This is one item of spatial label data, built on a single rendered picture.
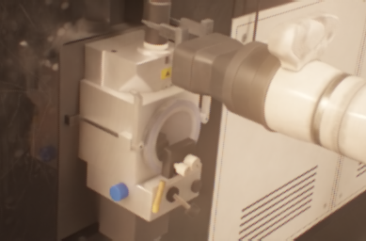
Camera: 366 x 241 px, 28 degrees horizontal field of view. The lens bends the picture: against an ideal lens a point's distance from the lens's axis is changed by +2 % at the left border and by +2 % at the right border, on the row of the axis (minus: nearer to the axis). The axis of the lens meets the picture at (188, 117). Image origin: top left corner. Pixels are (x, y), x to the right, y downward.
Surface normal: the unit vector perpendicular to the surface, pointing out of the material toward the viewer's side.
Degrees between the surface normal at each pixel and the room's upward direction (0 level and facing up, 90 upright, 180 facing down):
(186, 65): 90
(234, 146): 90
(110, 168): 90
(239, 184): 90
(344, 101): 49
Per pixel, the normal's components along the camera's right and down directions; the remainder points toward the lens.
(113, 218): -0.65, 0.26
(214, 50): 0.13, -0.88
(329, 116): -0.61, 0.02
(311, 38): 0.74, 0.43
